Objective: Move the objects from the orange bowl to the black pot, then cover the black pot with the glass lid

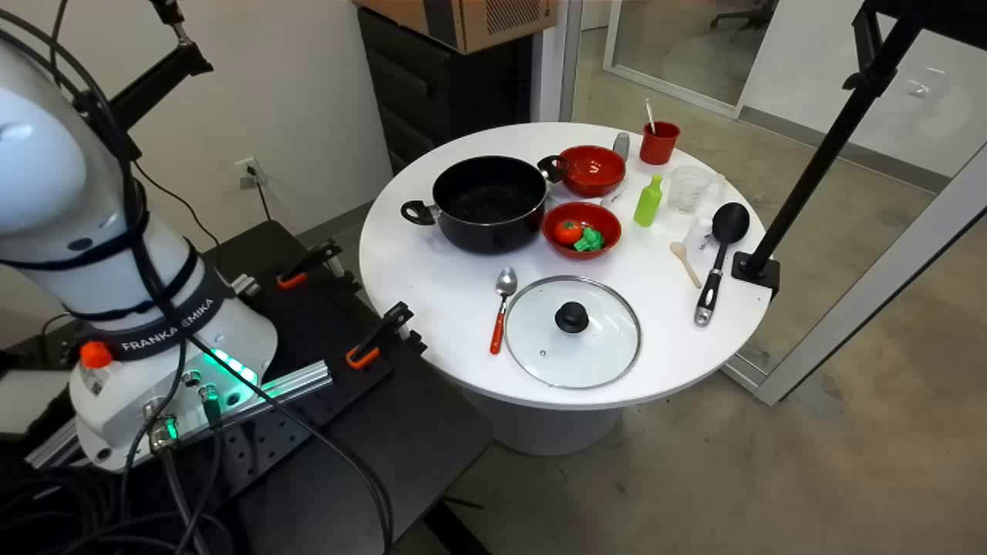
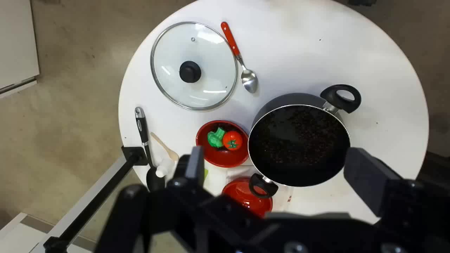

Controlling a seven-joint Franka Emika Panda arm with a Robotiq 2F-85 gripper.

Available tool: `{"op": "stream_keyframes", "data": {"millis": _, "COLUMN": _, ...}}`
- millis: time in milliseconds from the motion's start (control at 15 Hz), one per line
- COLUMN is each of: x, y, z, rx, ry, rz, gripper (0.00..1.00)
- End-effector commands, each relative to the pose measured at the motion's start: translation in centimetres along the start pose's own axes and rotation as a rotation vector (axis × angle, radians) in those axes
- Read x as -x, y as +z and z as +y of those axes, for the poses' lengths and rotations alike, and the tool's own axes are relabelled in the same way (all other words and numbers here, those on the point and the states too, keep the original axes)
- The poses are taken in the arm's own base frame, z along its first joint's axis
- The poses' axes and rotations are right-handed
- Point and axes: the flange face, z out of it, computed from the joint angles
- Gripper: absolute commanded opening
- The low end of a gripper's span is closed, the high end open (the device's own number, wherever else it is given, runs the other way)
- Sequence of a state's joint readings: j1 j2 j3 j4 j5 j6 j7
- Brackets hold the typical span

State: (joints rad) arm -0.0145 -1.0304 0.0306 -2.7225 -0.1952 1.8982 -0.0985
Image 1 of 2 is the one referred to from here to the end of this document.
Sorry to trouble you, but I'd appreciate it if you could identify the black clamp orange handle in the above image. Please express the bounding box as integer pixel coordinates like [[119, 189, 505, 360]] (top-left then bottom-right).
[[343, 298, 416, 374], [271, 236, 346, 294]]

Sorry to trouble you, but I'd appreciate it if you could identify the silver aluminium rail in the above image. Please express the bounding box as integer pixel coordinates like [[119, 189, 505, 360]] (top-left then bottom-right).
[[19, 358, 337, 473]]

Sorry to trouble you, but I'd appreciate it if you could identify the green toy broccoli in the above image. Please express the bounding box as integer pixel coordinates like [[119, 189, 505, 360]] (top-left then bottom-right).
[[570, 225, 606, 255]]

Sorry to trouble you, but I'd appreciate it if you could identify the small wooden spoon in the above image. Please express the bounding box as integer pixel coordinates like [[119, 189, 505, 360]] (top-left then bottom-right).
[[665, 239, 707, 294]]

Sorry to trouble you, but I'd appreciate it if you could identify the black cable bundle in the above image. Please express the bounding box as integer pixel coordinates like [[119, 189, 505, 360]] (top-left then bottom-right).
[[0, 467, 244, 555]]

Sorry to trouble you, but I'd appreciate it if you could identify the red speckled bowl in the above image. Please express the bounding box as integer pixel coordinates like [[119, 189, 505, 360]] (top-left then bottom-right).
[[552, 141, 630, 200]]

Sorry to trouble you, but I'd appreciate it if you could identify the black cabinet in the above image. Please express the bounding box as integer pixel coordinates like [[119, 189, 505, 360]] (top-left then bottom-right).
[[354, 5, 535, 176]]

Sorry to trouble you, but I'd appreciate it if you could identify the black ladle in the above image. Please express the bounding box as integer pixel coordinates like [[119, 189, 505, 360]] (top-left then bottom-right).
[[692, 200, 753, 330]]

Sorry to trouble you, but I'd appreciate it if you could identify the glass lid black knob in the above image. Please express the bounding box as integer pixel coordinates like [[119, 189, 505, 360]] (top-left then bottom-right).
[[503, 272, 643, 396]]

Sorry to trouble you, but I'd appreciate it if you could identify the green plastic bottle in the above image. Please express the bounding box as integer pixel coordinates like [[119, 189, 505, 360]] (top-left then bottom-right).
[[633, 174, 670, 230]]

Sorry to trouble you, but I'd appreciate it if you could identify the black tripod stand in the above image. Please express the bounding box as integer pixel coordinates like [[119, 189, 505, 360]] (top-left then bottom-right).
[[730, 0, 987, 301]]

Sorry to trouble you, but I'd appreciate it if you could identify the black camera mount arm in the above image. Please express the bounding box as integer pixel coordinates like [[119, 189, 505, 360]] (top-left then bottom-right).
[[70, 0, 215, 165]]

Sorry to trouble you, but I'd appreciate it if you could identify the clear plastic cup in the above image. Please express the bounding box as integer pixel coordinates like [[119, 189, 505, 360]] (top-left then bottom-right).
[[665, 163, 719, 217]]

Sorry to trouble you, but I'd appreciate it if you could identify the orange bowl with beans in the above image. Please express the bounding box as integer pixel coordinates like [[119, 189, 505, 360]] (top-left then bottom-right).
[[538, 200, 626, 262]]

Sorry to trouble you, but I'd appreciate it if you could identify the red cup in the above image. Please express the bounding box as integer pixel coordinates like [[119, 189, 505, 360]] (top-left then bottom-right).
[[637, 120, 684, 165]]

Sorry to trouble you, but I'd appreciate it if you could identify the white framed door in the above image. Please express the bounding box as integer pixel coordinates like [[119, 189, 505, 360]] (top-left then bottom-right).
[[719, 141, 987, 411]]

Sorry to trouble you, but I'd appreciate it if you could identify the white wall outlet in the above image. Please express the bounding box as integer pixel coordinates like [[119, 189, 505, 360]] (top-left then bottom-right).
[[235, 153, 267, 193]]

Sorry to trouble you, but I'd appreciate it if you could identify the metal spoon orange handle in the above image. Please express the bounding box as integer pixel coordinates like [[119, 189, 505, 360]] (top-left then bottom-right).
[[488, 264, 520, 358]]

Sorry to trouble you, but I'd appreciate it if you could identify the black cooking pot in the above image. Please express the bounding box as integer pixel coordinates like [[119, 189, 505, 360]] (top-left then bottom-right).
[[399, 151, 566, 258]]

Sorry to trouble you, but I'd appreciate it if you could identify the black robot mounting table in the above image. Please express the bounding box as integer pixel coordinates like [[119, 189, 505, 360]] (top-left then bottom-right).
[[0, 220, 496, 555]]

